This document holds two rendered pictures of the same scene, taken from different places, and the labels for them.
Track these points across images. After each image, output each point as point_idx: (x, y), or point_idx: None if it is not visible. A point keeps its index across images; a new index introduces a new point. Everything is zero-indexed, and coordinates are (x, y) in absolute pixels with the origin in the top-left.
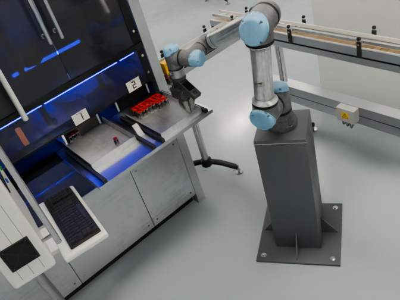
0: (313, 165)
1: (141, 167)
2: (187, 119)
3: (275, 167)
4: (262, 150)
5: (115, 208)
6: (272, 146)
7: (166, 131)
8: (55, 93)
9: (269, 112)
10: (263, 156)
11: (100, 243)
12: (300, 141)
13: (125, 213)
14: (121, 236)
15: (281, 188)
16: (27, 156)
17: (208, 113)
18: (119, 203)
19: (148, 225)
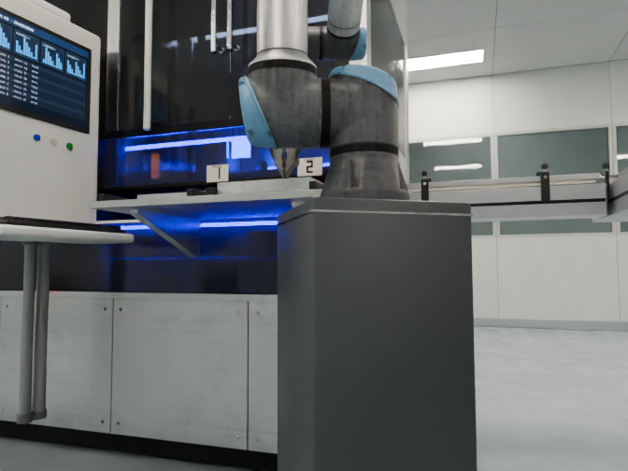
0: (406, 392)
1: (267, 314)
2: (274, 186)
3: (287, 309)
4: (280, 246)
5: (201, 351)
6: (287, 231)
7: (229, 185)
8: (203, 124)
9: (252, 80)
10: (280, 267)
11: (158, 390)
12: (308, 208)
13: (212, 376)
14: (190, 409)
15: (288, 400)
16: (140, 187)
17: (315, 193)
18: (210, 348)
19: (237, 435)
